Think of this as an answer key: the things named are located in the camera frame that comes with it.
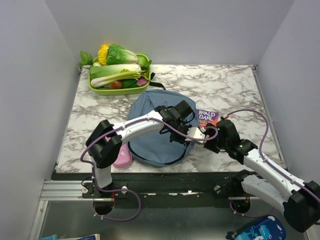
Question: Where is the blue fabric backpack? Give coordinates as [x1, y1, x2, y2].
[127, 89, 201, 168]

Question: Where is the brown mushroom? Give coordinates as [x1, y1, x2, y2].
[109, 80, 123, 90]

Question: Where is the purple Roald Dahl book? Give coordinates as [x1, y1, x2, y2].
[197, 109, 219, 128]

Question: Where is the green lettuce head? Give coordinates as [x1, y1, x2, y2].
[106, 44, 138, 65]

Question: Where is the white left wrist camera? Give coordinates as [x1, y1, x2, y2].
[185, 127, 205, 145]

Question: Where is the blue shark pencil case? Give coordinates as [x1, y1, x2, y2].
[225, 215, 287, 240]

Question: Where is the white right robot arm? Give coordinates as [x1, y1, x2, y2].
[201, 119, 320, 233]

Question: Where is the green plastic vegetable tray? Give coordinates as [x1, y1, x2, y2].
[88, 54, 153, 96]

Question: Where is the purple onion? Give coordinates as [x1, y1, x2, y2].
[135, 76, 149, 87]

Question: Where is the white napa cabbage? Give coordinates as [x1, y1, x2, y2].
[89, 64, 142, 76]

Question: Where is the aluminium mounting rail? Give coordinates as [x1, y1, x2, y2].
[40, 179, 250, 201]

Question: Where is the pink pencil case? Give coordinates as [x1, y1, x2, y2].
[112, 144, 133, 168]

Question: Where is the yellow flower vegetable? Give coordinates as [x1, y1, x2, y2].
[97, 44, 109, 66]

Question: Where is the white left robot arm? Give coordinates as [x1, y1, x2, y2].
[84, 100, 198, 198]

